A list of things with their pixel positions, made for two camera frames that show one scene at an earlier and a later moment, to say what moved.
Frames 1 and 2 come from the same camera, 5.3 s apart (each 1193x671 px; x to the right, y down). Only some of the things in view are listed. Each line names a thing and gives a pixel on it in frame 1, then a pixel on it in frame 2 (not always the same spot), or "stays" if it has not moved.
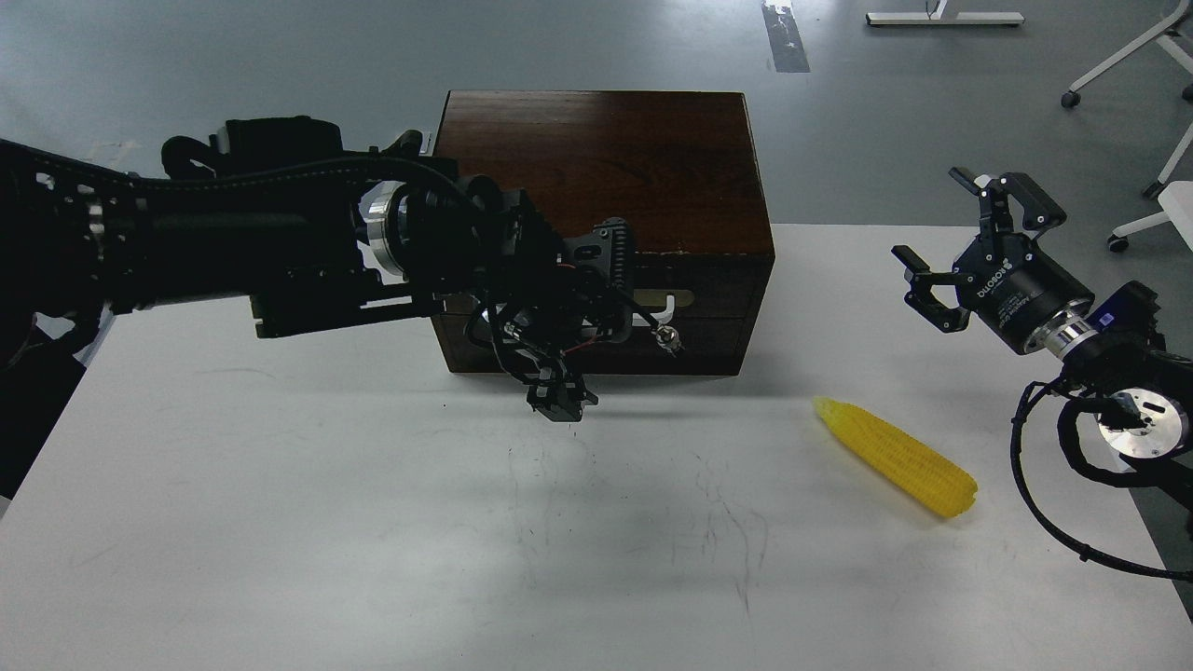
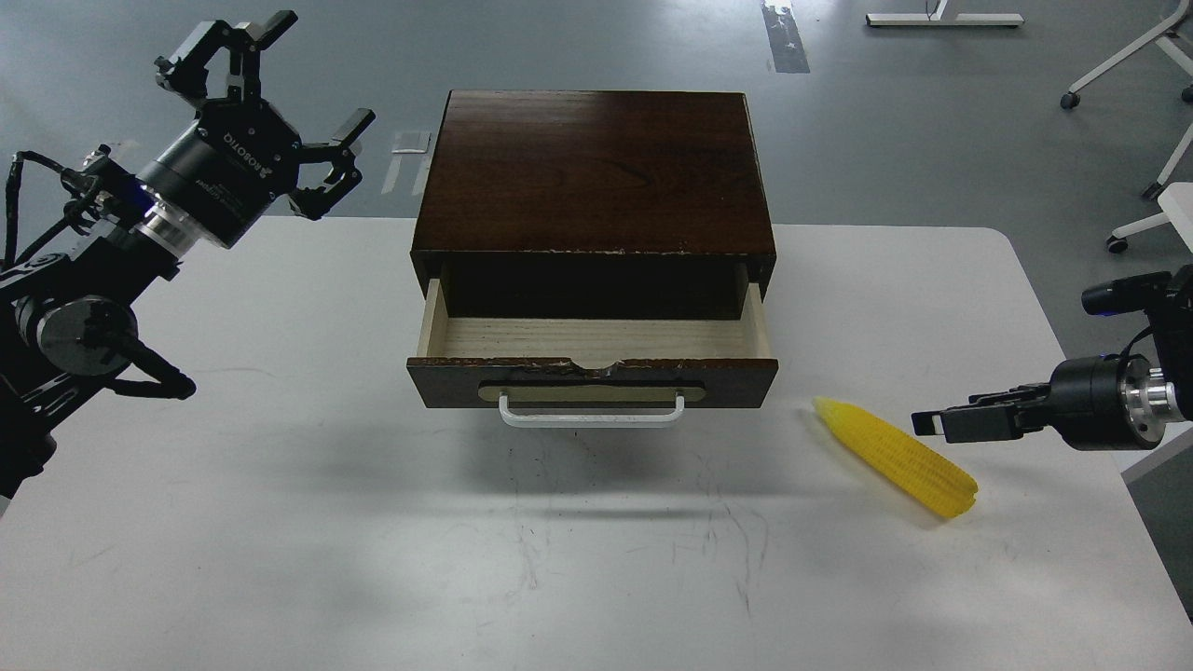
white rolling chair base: [1176, 196] stays
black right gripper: [1024, 286] to [1110, 403]
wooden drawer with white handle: [678, 287] to [593, 372]
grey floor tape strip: [786, 43] stays
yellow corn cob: [942, 486] stays
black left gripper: [547, 295] to [240, 156]
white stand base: [937, 16] stays
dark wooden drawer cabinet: [685, 171] stays
